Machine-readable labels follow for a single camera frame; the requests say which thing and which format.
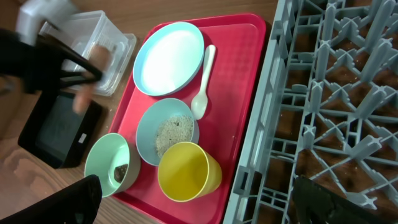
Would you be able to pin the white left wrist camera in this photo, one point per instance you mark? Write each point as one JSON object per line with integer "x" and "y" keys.
{"x": 34, "y": 12}

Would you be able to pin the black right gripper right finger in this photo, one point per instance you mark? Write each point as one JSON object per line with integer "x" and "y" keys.
{"x": 317, "y": 204}

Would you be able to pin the white plastic spoon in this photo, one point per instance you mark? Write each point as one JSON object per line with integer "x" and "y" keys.
{"x": 200, "y": 100}

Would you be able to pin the clear plastic bin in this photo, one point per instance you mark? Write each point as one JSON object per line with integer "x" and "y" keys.
{"x": 85, "y": 30}

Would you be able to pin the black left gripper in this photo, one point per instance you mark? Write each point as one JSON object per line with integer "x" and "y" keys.
{"x": 40, "y": 67}

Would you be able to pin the red plastic tray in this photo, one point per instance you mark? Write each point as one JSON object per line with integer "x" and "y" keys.
{"x": 239, "y": 39}

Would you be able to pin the yellow plastic cup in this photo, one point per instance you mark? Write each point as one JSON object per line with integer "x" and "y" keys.
{"x": 186, "y": 172}

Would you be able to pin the light blue rice bowl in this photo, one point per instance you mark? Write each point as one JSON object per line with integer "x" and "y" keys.
{"x": 164, "y": 124}

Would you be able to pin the grey dishwasher rack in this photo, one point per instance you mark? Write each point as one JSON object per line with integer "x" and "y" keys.
{"x": 326, "y": 109}

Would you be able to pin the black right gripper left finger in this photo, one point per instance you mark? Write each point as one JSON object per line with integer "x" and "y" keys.
{"x": 76, "y": 204}

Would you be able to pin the black waste tray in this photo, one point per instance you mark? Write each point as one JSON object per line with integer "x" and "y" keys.
{"x": 57, "y": 135}

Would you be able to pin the light blue plate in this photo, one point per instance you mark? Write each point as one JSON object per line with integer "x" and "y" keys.
{"x": 169, "y": 59}

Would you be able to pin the mint green bowl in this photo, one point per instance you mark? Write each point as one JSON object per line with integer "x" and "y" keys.
{"x": 108, "y": 152}

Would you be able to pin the brown food scrap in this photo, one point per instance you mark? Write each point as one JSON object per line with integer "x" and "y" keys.
{"x": 120, "y": 172}

